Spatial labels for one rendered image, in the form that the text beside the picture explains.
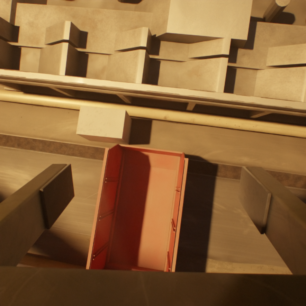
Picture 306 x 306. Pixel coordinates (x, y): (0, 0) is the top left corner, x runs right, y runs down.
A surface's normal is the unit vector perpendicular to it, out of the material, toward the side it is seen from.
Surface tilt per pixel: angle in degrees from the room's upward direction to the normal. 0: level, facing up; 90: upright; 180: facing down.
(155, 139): 0
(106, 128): 0
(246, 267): 2
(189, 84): 32
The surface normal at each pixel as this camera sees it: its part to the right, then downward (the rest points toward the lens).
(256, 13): -0.09, 0.04
